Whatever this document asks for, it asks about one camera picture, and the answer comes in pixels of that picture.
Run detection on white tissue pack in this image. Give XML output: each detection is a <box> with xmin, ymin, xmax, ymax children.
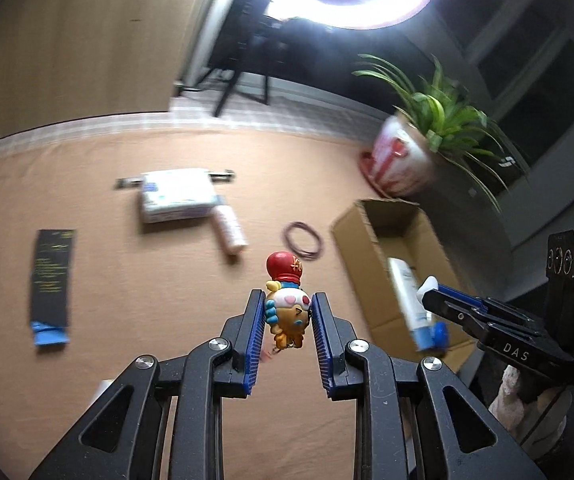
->
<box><xmin>140</xmin><ymin>169</ymin><xmax>219</xmax><ymax>225</ymax></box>

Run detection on purple rubber bands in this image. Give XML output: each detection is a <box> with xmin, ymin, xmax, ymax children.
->
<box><xmin>283</xmin><ymin>221</ymin><xmax>325</xmax><ymax>261</ymax></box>

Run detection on green spider plant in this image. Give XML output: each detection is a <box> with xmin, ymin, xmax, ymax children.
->
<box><xmin>352</xmin><ymin>52</ymin><xmax>530</xmax><ymax>213</ymax></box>

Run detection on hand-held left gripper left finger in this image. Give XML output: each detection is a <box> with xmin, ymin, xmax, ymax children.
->
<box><xmin>30</xmin><ymin>287</ymin><xmax>268</xmax><ymax>480</ymax></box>

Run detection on small white plastic cap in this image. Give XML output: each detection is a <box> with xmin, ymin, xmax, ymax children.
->
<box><xmin>416</xmin><ymin>275</ymin><xmax>440</xmax><ymax>306</ymax></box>

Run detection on cartoon figure keychain toy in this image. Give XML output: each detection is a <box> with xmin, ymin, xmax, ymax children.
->
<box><xmin>263</xmin><ymin>252</ymin><xmax>314</xmax><ymax>351</ymax></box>

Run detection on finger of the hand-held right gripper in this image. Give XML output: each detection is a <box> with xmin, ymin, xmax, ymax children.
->
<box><xmin>437</xmin><ymin>284</ymin><xmax>544</xmax><ymax>331</ymax></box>
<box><xmin>421</xmin><ymin>290</ymin><xmax>498</xmax><ymax>344</ymax></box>

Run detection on white blue sunscreen bottle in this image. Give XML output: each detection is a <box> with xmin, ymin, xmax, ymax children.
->
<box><xmin>387</xmin><ymin>257</ymin><xmax>448</xmax><ymax>351</ymax></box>

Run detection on person's right hand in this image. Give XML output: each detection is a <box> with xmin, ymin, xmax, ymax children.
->
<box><xmin>489</xmin><ymin>366</ymin><xmax>572</xmax><ymax>442</ymax></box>

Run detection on white window frame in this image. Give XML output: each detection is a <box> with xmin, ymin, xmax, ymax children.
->
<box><xmin>392</xmin><ymin>0</ymin><xmax>574</xmax><ymax>261</ymax></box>

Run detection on black tripod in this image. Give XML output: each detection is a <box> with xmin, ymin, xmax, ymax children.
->
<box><xmin>174</xmin><ymin>0</ymin><xmax>293</xmax><ymax>116</ymax></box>

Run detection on cardboard box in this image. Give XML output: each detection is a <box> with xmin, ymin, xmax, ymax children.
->
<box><xmin>331</xmin><ymin>199</ymin><xmax>480</xmax><ymax>361</ymax></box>

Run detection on black card blue holder package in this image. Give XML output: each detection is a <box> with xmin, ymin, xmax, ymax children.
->
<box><xmin>28</xmin><ymin>229</ymin><xmax>75</xmax><ymax>348</ymax></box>

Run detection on light wooden board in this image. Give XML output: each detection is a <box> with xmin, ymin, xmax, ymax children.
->
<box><xmin>0</xmin><ymin>0</ymin><xmax>248</xmax><ymax>156</ymax></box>

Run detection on white red flower pot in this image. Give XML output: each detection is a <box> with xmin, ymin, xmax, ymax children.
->
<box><xmin>372</xmin><ymin>114</ymin><xmax>438</xmax><ymax>197</ymax></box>

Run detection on small white bottle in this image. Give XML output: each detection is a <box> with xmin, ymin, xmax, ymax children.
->
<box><xmin>213</xmin><ymin>195</ymin><xmax>249</xmax><ymax>258</ymax></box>

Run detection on clear black gel pen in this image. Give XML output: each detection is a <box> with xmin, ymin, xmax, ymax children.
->
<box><xmin>116</xmin><ymin>171</ymin><xmax>235</xmax><ymax>188</ymax></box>

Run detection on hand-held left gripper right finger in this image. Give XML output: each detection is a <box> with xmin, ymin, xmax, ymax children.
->
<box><xmin>311</xmin><ymin>291</ymin><xmax>548</xmax><ymax>480</ymax></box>

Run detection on red pot saucer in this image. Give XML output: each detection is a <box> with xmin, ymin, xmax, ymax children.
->
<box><xmin>358</xmin><ymin>152</ymin><xmax>403</xmax><ymax>198</ymax></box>

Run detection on blue round tape measure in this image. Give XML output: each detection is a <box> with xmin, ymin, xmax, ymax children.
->
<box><xmin>432</xmin><ymin>321</ymin><xmax>452</xmax><ymax>350</ymax></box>

